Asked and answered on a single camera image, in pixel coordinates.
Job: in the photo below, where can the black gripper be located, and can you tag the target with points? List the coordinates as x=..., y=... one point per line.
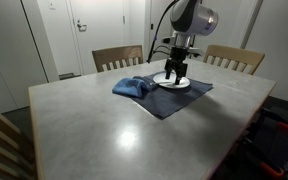
x=177, y=60

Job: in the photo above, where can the silver metal fork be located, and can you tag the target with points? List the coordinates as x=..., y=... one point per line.
x=164, y=82

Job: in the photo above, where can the blue microfibre towel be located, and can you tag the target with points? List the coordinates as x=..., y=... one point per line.
x=129, y=87

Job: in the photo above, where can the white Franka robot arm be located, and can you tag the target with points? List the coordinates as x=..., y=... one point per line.
x=197, y=18

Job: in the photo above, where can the white round plate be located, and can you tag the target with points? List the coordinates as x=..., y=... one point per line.
x=159, y=77

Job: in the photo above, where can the black door strike plate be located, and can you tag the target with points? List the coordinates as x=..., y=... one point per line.
x=152, y=26

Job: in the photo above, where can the dark blue cloth placemat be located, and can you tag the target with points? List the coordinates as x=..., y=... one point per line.
x=174, y=100

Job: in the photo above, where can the brown wooden chair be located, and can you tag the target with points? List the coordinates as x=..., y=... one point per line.
x=117, y=54

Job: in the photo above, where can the light wooden chair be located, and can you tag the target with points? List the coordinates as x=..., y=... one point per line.
x=234, y=53

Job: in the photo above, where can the metal door hinge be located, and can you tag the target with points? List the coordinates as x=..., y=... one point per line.
x=123, y=19

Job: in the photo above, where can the dark slatted wooden chair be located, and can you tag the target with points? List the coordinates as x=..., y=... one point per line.
x=4, y=140

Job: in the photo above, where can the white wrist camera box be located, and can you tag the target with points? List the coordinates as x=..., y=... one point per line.
x=197, y=51

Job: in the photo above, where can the white wall light switch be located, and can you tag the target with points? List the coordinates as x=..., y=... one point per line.
x=52, y=4

